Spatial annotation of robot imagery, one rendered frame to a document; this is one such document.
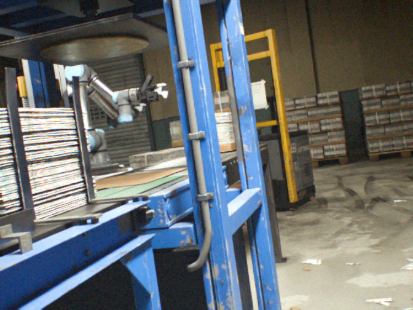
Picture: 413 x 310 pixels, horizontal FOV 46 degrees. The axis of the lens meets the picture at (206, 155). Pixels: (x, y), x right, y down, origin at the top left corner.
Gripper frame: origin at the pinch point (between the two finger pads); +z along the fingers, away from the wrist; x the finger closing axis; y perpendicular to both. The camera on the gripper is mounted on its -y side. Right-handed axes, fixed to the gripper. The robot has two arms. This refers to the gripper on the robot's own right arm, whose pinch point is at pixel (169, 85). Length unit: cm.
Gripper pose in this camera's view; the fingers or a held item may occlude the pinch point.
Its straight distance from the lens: 292.5
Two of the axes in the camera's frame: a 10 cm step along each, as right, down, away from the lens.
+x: -1.9, -0.6, -9.8
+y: 1.1, 9.9, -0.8
